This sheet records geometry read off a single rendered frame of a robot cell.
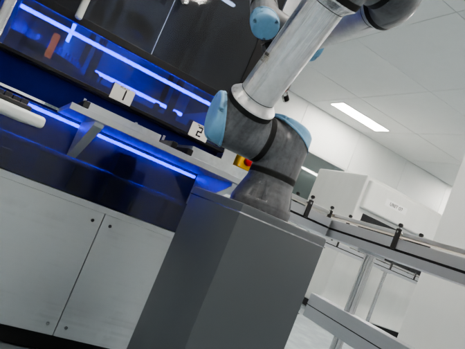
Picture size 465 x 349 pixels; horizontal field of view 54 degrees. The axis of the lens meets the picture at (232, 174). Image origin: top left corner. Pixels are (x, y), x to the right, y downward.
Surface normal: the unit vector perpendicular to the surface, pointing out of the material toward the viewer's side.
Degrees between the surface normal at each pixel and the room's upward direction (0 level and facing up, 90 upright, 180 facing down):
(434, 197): 90
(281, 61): 125
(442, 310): 90
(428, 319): 90
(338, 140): 90
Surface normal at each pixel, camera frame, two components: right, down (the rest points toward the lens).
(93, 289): 0.42, 0.09
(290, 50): -0.26, 0.44
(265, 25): -0.02, 0.73
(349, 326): -0.83, -0.38
